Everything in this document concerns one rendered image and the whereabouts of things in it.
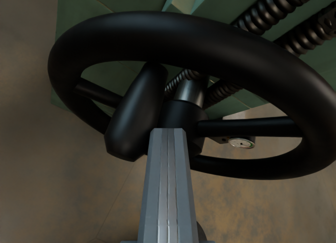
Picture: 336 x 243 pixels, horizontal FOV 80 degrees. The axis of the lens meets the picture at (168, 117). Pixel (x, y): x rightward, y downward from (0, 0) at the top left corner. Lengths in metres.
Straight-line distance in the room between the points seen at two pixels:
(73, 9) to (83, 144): 0.69
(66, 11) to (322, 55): 0.40
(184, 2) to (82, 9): 0.24
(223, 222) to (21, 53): 1.39
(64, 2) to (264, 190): 1.62
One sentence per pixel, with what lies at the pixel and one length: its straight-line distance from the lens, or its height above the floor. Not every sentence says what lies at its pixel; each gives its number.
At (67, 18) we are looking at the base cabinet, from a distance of 0.47.
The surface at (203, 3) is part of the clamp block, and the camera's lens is 0.20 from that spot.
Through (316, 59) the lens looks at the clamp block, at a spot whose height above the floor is 0.92.
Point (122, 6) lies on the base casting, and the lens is 0.37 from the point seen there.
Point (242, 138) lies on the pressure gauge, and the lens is 0.51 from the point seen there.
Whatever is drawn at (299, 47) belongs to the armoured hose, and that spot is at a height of 0.93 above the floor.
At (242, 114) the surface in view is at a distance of 0.63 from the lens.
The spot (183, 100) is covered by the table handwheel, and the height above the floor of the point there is 0.83.
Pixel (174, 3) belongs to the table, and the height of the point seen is 0.87.
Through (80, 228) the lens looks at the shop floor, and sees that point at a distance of 1.04.
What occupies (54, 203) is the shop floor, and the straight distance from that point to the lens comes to 1.01.
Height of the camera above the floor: 1.00
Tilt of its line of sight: 57 degrees down
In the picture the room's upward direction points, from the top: 67 degrees clockwise
